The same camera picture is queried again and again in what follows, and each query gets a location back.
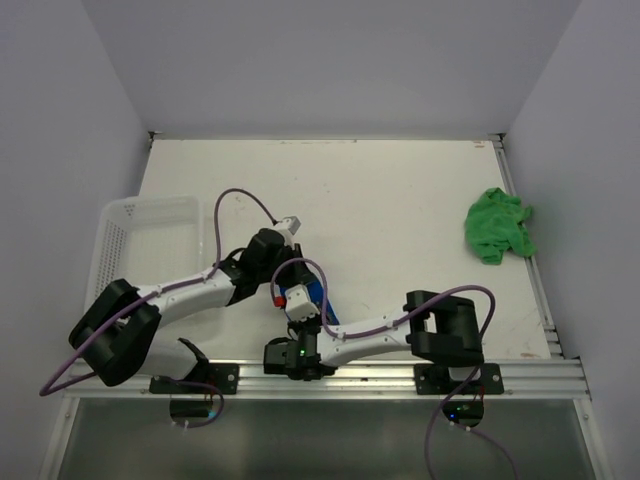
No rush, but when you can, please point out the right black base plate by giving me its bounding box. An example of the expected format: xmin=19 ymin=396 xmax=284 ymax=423
xmin=413 ymin=363 xmax=505 ymax=395

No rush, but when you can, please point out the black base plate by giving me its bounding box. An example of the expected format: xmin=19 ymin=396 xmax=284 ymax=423
xmin=413 ymin=363 xmax=505 ymax=395
xmin=149 ymin=362 xmax=240 ymax=395

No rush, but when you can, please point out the blue towel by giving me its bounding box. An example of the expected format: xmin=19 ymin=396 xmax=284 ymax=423
xmin=278 ymin=282 xmax=324 ymax=315

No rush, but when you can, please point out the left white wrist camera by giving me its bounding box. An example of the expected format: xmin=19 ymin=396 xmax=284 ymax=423
xmin=274 ymin=216 xmax=301 ymax=236

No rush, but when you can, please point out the white perforated plastic basket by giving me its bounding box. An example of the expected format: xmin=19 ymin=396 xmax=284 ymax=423
xmin=84 ymin=195 xmax=204 ymax=308

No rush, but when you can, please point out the green towel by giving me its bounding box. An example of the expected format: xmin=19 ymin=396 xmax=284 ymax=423
xmin=464 ymin=187 xmax=537 ymax=266

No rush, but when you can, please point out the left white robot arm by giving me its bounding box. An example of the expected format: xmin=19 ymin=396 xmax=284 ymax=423
xmin=69 ymin=221 xmax=301 ymax=393

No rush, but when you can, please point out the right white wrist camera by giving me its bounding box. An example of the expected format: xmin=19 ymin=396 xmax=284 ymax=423
xmin=273 ymin=285 xmax=320 ymax=322

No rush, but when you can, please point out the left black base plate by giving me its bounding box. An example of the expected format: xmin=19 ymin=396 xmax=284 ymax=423
xmin=149 ymin=362 xmax=240 ymax=395

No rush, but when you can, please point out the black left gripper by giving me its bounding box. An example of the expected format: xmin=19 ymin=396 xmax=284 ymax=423
xmin=258 ymin=242 xmax=315 ymax=288

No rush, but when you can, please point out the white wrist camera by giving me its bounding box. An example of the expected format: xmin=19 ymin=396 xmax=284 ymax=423
xmin=274 ymin=216 xmax=301 ymax=236
xmin=273 ymin=285 xmax=320 ymax=322

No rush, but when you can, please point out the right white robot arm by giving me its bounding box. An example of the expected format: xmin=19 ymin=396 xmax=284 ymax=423
xmin=262 ymin=290 xmax=484 ymax=393

